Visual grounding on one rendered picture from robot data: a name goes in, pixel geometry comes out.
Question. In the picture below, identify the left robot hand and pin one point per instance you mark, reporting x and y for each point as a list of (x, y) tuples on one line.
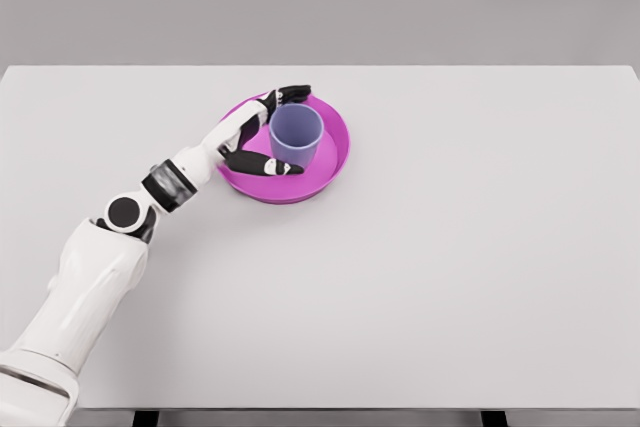
[(233, 129)]

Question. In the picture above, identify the lavender blue cup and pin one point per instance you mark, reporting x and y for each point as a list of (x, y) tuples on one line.
[(295, 139)]

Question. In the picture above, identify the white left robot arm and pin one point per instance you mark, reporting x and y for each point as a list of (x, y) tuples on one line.
[(95, 267)]

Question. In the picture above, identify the magenta round plate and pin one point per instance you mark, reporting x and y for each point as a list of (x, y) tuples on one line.
[(327, 162)]

